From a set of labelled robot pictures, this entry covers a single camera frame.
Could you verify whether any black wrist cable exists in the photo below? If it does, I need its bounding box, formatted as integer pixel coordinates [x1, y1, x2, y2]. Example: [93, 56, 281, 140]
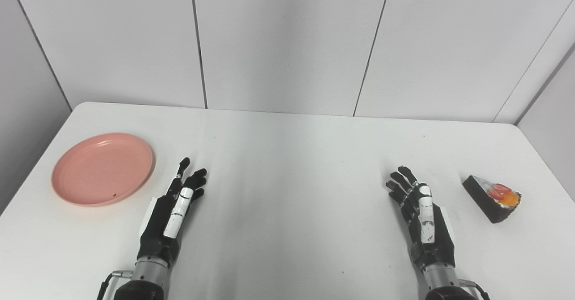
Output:
[458, 279, 491, 300]
[96, 270, 134, 300]

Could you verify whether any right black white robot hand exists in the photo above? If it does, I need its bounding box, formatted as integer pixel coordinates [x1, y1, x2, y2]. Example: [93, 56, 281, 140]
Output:
[386, 166, 456, 270]

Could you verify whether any chocolate cake slice with fruit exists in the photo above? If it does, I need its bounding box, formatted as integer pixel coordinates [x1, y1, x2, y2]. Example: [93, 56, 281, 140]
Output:
[463, 175, 522, 224]

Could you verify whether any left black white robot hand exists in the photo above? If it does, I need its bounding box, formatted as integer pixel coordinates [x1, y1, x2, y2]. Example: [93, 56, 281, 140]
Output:
[137, 157, 208, 265]

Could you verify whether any pink round plate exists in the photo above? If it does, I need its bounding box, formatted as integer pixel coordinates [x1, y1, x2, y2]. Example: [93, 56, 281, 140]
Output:
[51, 132, 155, 207]

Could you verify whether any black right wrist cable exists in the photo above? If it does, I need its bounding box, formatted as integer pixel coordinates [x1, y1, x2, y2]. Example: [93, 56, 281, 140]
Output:
[458, 279, 491, 300]

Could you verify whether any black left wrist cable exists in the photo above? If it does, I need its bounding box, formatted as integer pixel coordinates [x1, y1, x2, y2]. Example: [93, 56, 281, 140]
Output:
[96, 270, 134, 300]

